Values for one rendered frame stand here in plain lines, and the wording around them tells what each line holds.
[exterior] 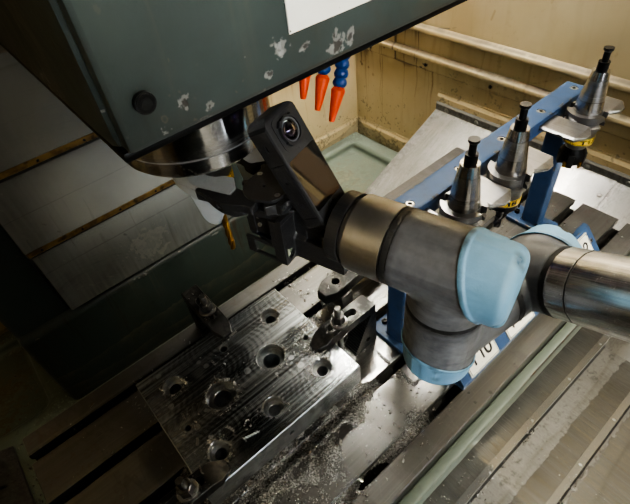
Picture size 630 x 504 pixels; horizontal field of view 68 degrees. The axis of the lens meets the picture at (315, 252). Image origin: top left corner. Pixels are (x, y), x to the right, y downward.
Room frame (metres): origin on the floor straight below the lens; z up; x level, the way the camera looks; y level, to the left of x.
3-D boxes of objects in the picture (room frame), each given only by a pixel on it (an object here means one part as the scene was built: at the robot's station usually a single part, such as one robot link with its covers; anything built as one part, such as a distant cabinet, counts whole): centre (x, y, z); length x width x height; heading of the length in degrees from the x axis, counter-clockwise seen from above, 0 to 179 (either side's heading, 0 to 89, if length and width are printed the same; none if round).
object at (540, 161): (0.57, -0.35, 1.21); 0.07 x 0.05 x 0.01; 35
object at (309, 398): (0.40, 0.14, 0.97); 0.29 x 0.23 x 0.05; 125
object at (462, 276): (0.26, -0.12, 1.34); 0.11 x 0.08 x 0.09; 51
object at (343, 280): (0.65, -0.10, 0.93); 0.26 x 0.05 x 0.06; 130
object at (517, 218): (0.74, -0.50, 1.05); 0.10 x 0.05 x 0.30; 35
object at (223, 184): (0.40, 0.11, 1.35); 0.09 x 0.03 x 0.06; 64
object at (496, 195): (0.51, -0.26, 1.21); 0.07 x 0.05 x 0.01; 35
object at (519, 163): (0.54, -0.30, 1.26); 0.04 x 0.04 x 0.07
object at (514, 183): (0.54, -0.30, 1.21); 0.06 x 0.06 x 0.03
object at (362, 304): (0.47, -0.03, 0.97); 0.13 x 0.03 x 0.15; 125
